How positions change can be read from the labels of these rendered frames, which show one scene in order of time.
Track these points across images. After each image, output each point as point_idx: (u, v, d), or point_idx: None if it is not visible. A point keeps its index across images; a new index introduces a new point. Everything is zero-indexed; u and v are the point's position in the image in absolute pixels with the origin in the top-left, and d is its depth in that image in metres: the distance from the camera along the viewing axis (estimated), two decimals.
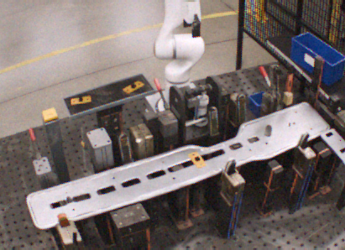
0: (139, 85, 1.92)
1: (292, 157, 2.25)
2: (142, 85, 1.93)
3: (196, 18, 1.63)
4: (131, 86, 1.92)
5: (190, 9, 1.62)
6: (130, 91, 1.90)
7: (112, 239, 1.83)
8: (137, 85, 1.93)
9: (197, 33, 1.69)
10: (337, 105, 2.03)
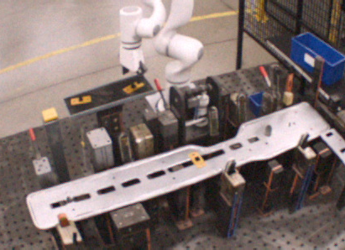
0: (139, 85, 1.92)
1: (292, 157, 2.25)
2: (142, 85, 1.93)
3: (141, 65, 1.79)
4: (131, 86, 1.92)
5: (135, 57, 1.77)
6: (130, 91, 1.90)
7: (112, 239, 1.83)
8: (137, 85, 1.93)
9: (142, 78, 1.85)
10: (337, 105, 2.03)
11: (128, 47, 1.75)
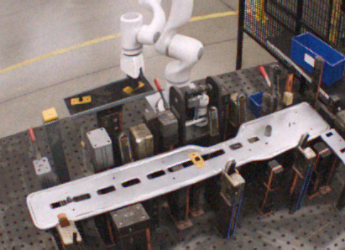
0: (139, 85, 1.92)
1: (292, 157, 2.25)
2: (142, 85, 1.93)
3: (139, 74, 1.83)
4: (131, 86, 1.92)
5: (136, 64, 1.79)
6: (130, 91, 1.90)
7: (112, 239, 1.83)
8: None
9: (137, 83, 1.89)
10: (337, 105, 2.03)
11: (128, 54, 1.77)
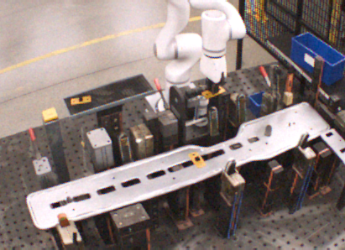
0: (219, 91, 1.75)
1: (292, 157, 2.25)
2: (222, 91, 1.75)
3: (222, 79, 1.65)
4: (211, 91, 1.75)
5: (217, 68, 1.62)
6: (209, 96, 1.73)
7: (112, 239, 1.83)
8: None
9: (217, 89, 1.72)
10: (337, 105, 2.03)
11: (210, 55, 1.59)
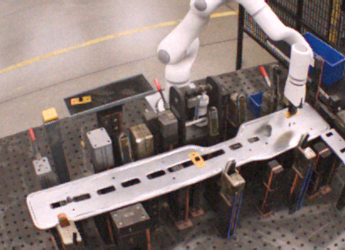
0: (296, 113, 1.94)
1: (292, 157, 2.25)
2: (299, 113, 1.94)
3: (300, 103, 1.85)
4: (290, 112, 1.95)
5: (299, 94, 1.82)
6: (289, 116, 1.93)
7: (112, 239, 1.83)
8: None
9: (295, 111, 1.91)
10: (337, 105, 2.03)
11: (295, 82, 1.80)
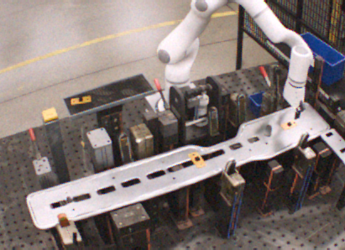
0: (294, 125, 1.99)
1: (292, 157, 2.25)
2: (296, 125, 1.99)
3: (301, 104, 1.84)
4: (287, 124, 1.99)
5: (298, 96, 1.83)
6: (286, 127, 1.97)
7: (112, 239, 1.83)
8: (292, 123, 2.00)
9: (299, 115, 1.90)
10: (337, 105, 2.03)
11: (294, 85, 1.81)
